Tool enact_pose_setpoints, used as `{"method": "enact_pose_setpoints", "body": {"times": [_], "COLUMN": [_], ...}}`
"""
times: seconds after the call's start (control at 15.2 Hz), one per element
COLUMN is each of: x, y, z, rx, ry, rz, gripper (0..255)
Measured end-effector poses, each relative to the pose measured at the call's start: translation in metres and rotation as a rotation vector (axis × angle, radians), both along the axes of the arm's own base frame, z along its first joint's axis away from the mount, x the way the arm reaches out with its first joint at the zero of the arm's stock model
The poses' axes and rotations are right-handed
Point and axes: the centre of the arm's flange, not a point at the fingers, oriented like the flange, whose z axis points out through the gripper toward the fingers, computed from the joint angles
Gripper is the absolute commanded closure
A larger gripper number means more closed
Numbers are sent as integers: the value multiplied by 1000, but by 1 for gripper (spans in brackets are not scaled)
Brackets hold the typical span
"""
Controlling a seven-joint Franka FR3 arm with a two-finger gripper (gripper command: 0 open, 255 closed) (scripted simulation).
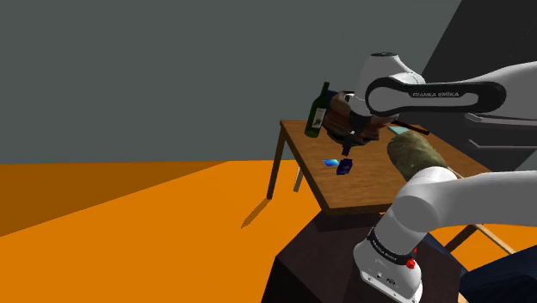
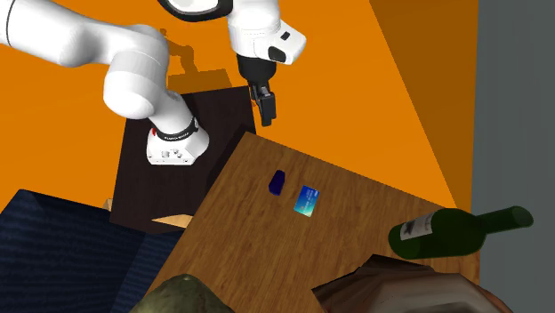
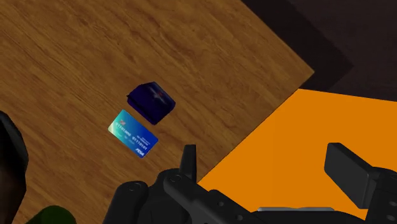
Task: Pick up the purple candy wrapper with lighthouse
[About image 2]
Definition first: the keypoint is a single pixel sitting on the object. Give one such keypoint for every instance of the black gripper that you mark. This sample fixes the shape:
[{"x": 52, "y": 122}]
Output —
[{"x": 256, "y": 71}]

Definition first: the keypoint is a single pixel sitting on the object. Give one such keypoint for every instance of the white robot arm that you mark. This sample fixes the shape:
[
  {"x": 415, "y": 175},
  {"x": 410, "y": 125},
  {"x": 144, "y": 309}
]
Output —
[{"x": 130, "y": 65}]

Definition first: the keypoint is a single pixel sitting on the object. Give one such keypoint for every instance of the small dark blue block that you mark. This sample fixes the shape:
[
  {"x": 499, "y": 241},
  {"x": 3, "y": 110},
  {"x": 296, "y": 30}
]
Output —
[{"x": 276, "y": 182}]

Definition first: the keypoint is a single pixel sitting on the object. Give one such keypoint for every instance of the blue card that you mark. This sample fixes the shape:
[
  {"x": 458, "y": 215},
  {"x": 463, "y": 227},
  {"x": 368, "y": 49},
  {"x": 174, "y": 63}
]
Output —
[{"x": 307, "y": 201}]

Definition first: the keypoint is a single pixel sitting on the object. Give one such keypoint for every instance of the dark robot stand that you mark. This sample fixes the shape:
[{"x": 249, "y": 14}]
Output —
[{"x": 173, "y": 190}]

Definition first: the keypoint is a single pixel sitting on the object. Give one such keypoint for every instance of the wooden table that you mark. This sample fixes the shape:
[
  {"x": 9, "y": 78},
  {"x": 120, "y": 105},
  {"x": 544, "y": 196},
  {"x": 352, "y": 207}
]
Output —
[{"x": 260, "y": 242}]

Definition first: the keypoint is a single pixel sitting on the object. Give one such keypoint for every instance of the grey-green rounded object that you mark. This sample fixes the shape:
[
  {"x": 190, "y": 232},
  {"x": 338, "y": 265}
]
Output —
[{"x": 184, "y": 297}]

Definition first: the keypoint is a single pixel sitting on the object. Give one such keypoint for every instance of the dark green wine bottle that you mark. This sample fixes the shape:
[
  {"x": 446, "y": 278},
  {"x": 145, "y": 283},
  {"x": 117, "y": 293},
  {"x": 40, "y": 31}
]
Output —
[{"x": 442, "y": 234}]

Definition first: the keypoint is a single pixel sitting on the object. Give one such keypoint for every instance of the brown and white lumpy object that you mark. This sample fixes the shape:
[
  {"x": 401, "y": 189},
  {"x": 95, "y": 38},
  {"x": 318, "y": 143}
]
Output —
[{"x": 407, "y": 288}]

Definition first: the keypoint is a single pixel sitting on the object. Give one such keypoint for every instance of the dark blue sofa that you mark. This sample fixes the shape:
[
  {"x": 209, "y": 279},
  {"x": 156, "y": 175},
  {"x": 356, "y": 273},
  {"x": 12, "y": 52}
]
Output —
[{"x": 65, "y": 256}]

